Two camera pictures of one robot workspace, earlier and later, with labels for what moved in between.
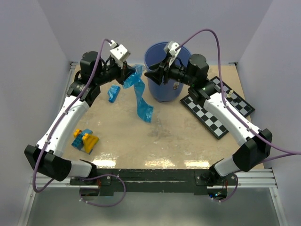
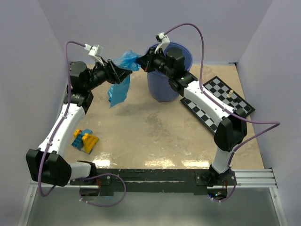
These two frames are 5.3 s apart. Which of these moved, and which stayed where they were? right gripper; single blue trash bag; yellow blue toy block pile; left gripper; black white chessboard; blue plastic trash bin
Moved: right gripper; single blue trash bag
Stayed: blue plastic trash bin; yellow blue toy block pile; left gripper; black white chessboard
